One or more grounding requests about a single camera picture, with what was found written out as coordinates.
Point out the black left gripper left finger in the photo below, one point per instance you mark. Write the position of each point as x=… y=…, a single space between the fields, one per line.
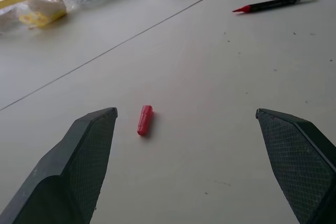
x=65 y=171

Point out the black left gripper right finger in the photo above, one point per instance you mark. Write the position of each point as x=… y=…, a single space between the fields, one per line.
x=302 y=161

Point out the red pen cap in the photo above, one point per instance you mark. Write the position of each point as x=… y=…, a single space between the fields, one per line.
x=144 y=121

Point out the clear bag of bread buns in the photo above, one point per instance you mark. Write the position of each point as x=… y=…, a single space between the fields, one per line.
x=47 y=5

